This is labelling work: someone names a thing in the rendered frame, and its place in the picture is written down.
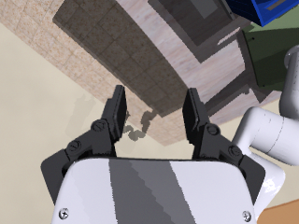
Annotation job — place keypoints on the blue plastic crate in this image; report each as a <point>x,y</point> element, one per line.
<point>249,10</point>

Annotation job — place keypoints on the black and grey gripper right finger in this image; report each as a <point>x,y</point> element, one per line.
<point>209,144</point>

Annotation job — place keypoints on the white paper pick list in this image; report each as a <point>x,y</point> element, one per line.
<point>205,7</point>

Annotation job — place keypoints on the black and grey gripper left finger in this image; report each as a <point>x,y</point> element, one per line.
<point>102,136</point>

